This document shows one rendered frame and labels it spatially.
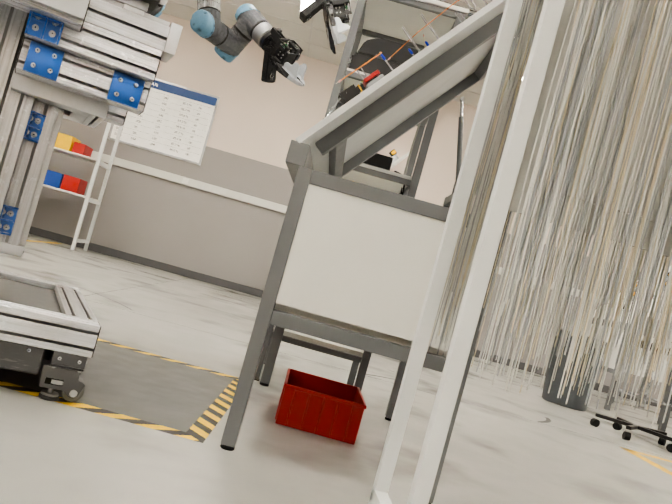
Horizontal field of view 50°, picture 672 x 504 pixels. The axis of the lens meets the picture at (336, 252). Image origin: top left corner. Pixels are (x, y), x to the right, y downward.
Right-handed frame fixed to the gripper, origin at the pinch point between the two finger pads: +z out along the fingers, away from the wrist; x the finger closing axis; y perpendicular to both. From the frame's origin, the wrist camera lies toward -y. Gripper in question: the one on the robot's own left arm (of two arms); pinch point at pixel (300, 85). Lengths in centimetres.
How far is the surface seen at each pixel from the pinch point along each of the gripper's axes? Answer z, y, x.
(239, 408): 73, -53, -47
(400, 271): 71, -7, -13
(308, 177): 37.0, -3.0, -25.3
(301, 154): 31.2, 0.1, -25.5
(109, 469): 78, -46, -93
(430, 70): 27.7, 28.9, 13.5
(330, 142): 26.7, 0.0, -8.9
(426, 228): 66, 4, -6
